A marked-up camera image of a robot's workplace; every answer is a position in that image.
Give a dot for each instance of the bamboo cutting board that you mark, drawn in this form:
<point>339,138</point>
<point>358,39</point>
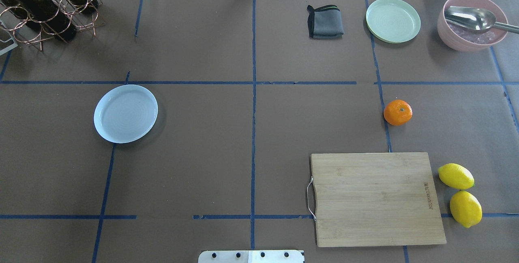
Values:
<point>375,199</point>

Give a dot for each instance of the light blue plate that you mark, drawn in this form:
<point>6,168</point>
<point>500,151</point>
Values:
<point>125,114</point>

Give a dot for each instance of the lower yellow lemon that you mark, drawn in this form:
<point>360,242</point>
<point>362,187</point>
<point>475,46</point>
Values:
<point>465,209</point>

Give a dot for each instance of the orange fruit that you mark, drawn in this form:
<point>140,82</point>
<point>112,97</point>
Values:
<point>398,112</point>

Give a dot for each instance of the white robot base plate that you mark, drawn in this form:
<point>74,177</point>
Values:
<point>252,256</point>

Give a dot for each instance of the pink bowl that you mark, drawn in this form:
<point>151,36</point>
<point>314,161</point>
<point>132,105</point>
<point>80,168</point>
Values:
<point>452,39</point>

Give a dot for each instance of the yellow lemon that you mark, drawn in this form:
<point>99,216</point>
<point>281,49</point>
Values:
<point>465,209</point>
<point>456,176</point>

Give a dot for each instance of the dark wine bottle left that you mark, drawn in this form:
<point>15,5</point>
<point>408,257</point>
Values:
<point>52,19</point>

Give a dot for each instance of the metal spoon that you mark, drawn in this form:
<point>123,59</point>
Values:
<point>476,19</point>

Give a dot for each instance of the upper yellow lemon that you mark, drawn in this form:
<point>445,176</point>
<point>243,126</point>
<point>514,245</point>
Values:
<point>456,176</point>

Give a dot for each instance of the folded grey cloth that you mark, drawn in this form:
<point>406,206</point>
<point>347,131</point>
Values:
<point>325,22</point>

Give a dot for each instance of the copper wire bottle rack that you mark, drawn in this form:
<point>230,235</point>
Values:
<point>32,22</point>

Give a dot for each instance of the light green plate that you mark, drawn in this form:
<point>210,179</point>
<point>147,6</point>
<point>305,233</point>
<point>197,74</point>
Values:
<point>393,21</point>

